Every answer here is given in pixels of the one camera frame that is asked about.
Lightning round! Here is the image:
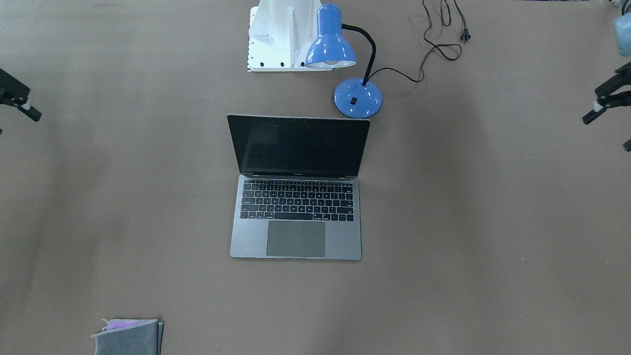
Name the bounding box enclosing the grey folded cloth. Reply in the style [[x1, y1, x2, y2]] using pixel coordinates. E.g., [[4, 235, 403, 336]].
[[92, 319, 164, 355]]

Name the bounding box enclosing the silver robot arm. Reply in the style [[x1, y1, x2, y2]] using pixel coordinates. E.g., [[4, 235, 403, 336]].
[[613, 13, 631, 57]]

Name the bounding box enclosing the blue desk lamp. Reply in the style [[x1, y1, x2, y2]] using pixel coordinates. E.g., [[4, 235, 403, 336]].
[[305, 3, 383, 119]]

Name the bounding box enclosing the grey laptop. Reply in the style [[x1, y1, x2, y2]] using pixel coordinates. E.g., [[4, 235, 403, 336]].
[[227, 114, 371, 260]]

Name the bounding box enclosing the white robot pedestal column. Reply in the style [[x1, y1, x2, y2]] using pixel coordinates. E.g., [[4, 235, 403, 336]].
[[247, 0, 330, 72]]

